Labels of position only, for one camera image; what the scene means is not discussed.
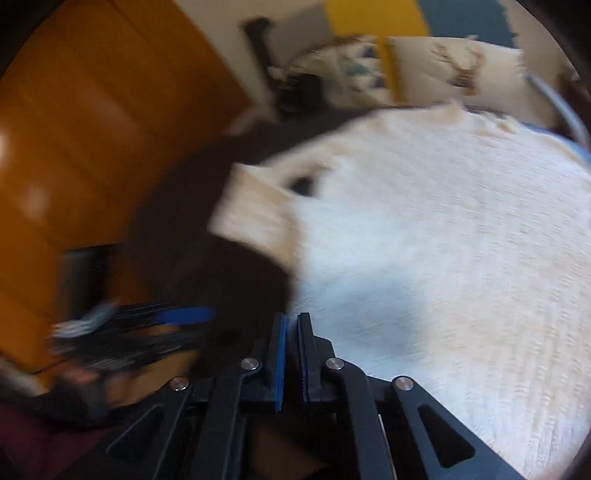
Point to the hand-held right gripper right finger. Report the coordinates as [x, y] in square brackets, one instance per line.
[304, 364]

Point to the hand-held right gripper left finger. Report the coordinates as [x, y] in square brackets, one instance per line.
[279, 364]

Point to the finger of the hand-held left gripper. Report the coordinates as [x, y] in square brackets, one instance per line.
[157, 346]
[184, 316]

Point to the white knitted sweater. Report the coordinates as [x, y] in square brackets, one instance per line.
[415, 230]

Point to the person's left forearm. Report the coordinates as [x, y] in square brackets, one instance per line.
[69, 406]

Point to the orange wooden wardrobe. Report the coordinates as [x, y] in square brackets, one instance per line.
[92, 138]

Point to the dark red clothing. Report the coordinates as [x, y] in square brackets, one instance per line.
[27, 443]

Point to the triangle pattern pillow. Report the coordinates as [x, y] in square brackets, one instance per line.
[341, 78]

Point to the deer print pillow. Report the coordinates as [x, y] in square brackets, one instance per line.
[415, 69]

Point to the grey yellow blue sofa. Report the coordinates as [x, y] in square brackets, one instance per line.
[360, 14]

